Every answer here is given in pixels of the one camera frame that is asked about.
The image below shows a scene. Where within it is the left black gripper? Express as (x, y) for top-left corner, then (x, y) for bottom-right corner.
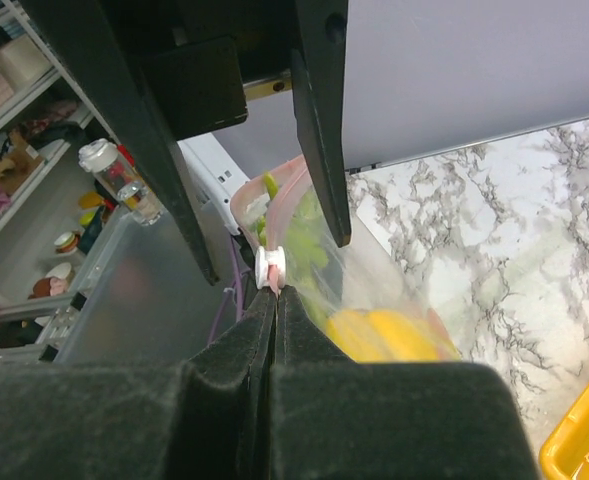
(22, 1), (352, 284)

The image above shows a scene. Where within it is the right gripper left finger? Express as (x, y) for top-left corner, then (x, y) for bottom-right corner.
(0, 290), (277, 479)

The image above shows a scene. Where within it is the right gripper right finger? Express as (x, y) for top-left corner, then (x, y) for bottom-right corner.
(269, 287), (538, 479)

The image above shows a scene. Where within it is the yellow banana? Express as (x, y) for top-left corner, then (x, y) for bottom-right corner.
(325, 309), (460, 363)

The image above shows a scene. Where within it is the clear zip top bag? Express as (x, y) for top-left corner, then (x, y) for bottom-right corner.
(230, 156), (433, 337)

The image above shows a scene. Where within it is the white bag zipper slider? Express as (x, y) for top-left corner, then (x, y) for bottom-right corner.
(254, 246), (286, 295)

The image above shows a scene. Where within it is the celery stalk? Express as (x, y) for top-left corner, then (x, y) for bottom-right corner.
(257, 169), (329, 326)

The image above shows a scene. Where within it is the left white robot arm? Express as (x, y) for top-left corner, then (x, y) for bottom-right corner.
(0, 1), (352, 479)

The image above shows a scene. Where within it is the translucent storage bin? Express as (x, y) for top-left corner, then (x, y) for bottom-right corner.
(45, 212), (249, 365)

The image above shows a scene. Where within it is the clear drink bottle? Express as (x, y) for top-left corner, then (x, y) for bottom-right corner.
(78, 138), (163, 225)

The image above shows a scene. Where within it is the white storage shelf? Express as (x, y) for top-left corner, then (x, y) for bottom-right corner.
(0, 1), (115, 232)

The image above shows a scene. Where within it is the yellow plastic tray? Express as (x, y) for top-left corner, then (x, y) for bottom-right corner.
(539, 384), (589, 479)

